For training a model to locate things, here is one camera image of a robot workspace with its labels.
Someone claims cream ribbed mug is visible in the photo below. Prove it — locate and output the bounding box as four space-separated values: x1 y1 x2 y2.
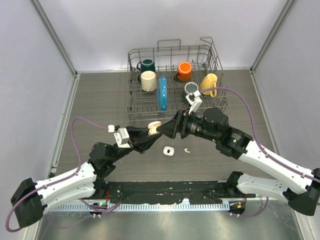
138 70 157 92

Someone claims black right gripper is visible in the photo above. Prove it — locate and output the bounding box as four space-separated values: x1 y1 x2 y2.
157 108 219 143

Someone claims dark green mug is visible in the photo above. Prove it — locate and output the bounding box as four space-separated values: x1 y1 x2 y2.
136 58 156 73

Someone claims white earbud charging case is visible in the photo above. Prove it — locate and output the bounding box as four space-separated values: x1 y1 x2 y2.
163 146 175 157

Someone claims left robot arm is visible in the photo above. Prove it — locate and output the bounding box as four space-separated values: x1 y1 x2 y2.
5 126 162 232

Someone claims grey mug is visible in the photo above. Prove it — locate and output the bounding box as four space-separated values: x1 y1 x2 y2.
182 82 199 103

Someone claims orange mug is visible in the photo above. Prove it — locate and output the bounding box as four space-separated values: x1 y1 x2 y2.
174 61 193 82

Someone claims beige earbud charging case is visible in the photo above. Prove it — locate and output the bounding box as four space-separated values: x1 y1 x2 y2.
148 121 162 136

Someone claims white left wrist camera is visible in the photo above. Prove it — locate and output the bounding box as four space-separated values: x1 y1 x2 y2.
107 124 131 148

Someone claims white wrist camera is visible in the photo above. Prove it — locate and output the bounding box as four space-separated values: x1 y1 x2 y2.
107 124 131 148
185 90 203 115

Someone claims white slotted cable duct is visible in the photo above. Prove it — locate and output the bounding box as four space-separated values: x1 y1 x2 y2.
51 199 230 212

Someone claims blue plastic plate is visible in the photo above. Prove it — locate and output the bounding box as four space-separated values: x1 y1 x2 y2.
157 75 167 113

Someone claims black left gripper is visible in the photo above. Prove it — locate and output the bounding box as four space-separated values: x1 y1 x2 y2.
108 125 162 164

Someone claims yellow mug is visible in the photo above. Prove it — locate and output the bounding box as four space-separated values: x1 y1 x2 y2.
199 73 218 98

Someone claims grey wire dish rack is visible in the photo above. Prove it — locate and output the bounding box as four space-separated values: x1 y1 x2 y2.
126 37 230 127

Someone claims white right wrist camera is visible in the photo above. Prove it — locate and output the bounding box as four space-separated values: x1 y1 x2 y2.
185 90 203 115

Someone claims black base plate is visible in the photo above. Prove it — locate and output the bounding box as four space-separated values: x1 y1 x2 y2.
84 180 256 205

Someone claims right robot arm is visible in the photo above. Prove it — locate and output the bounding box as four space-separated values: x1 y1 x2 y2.
156 107 320 216

